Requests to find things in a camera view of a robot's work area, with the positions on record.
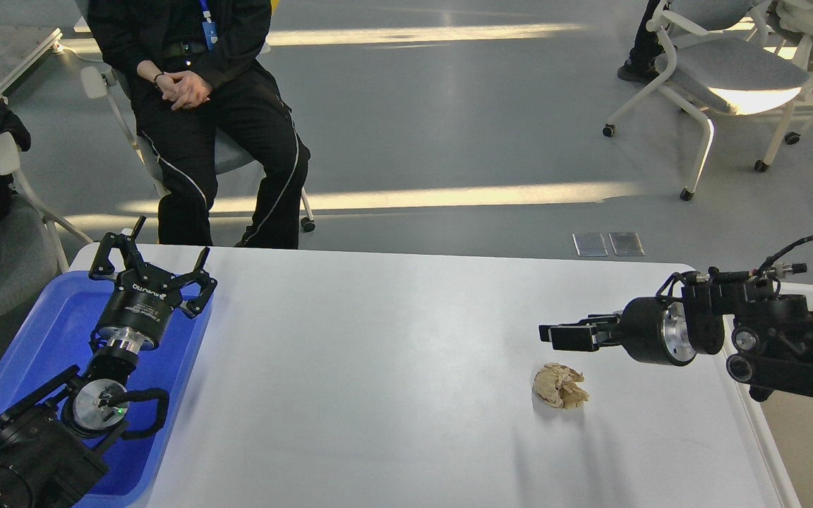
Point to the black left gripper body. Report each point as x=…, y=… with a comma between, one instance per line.
x=139, y=310

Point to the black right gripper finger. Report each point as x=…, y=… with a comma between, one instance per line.
x=608, y=321
x=581, y=338

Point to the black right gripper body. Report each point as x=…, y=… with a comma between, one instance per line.
x=654, y=330

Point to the beige paper ball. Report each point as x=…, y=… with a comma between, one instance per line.
x=558, y=386

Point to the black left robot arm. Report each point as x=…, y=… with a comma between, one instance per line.
x=91, y=385

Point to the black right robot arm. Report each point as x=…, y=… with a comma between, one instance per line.
x=694, y=313

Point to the right metal floor plate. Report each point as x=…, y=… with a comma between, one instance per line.
x=626, y=244

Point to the metal floor plate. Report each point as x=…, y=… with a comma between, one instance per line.
x=626, y=244
x=590, y=245

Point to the left metal floor plate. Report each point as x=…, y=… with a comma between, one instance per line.
x=590, y=245

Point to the blue plastic tray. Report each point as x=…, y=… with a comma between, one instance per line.
x=55, y=336

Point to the white plastic bin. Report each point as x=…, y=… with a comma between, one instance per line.
x=783, y=429

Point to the white chair under left person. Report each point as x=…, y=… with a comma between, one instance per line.
x=99, y=84

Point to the person in black tracksuit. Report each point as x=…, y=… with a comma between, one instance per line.
x=192, y=69

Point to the seated person with sneakers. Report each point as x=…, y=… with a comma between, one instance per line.
x=639, y=67

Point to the white office chair right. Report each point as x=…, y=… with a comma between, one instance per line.
x=728, y=75

